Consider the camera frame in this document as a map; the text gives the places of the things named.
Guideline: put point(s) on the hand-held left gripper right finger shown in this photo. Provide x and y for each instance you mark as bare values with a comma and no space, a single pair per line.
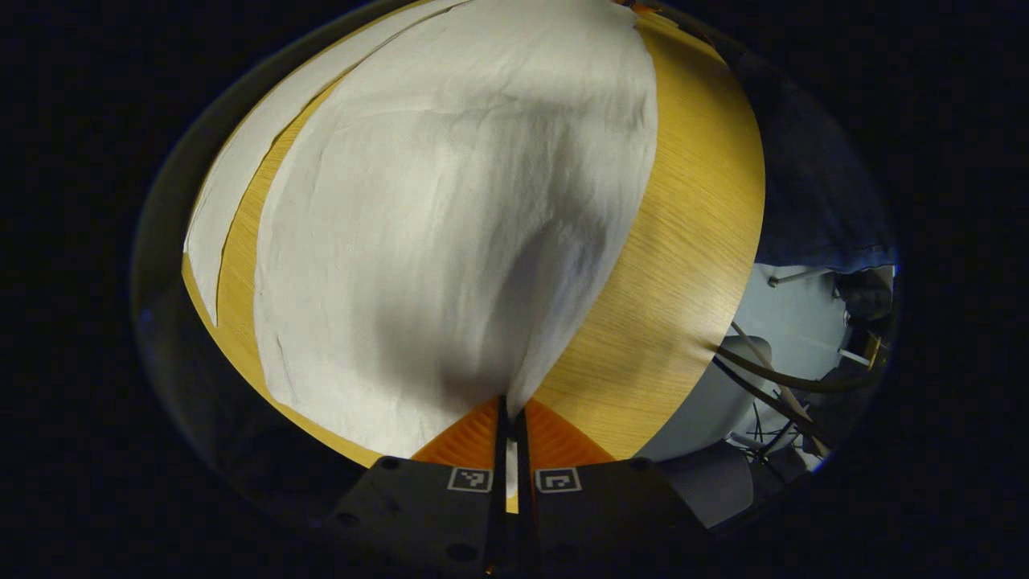
524,498

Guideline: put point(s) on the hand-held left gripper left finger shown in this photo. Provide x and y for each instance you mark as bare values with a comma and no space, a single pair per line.
500,498

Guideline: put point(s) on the white jeans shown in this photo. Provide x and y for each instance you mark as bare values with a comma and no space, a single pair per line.
442,241

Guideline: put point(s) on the black backdrop cloth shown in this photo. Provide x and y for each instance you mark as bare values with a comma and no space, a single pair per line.
173,338

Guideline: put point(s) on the dark blue cloth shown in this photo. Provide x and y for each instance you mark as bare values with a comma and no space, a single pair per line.
812,177

